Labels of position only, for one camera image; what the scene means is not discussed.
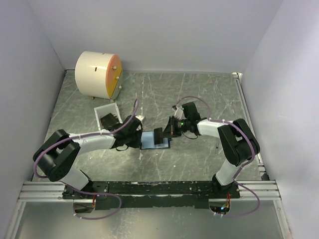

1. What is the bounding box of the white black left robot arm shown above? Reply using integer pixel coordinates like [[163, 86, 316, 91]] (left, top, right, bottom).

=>
[[33, 116, 144, 199]]

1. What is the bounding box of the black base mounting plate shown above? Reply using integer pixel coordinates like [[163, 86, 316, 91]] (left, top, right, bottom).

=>
[[62, 181, 240, 210]]

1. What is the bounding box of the black card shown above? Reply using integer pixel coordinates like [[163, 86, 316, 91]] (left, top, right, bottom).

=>
[[100, 113, 120, 130], [154, 127, 163, 145]]

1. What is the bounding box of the aluminium right side rail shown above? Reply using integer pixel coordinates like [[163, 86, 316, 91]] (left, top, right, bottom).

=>
[[231, 71, 294, 239]]

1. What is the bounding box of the blue leather card holder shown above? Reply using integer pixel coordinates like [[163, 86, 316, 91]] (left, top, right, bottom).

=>
[[140, 131, 170, 150]]

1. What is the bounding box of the white plastic card tray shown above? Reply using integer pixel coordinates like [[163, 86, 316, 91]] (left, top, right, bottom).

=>
[[94, 103, 123, 130]]

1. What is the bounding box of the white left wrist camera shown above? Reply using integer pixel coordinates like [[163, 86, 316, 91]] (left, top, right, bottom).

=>
[[135, 115, 145, 122]]

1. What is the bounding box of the white round mini drawer cabinet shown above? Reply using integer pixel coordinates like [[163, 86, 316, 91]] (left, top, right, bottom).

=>
[[75, 51, 123, 102]]

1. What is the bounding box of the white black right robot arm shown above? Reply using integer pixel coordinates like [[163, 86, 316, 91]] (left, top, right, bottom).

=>
[[162, 102, 260, 198]]

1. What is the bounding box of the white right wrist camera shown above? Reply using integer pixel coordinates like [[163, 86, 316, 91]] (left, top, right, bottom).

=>
[[172, 105, 184, 120]]

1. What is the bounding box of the aluminium extrusion rail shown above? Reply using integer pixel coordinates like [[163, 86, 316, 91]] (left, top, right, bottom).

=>
[[18, 181, 281, 202]]

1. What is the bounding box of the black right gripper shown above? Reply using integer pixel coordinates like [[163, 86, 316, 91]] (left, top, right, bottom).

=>
[[160, 116, 190, 138]]

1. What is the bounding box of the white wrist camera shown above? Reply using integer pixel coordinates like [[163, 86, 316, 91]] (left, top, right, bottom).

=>
[[172, 105, 184, 120], [135, 115, 145, 122]]

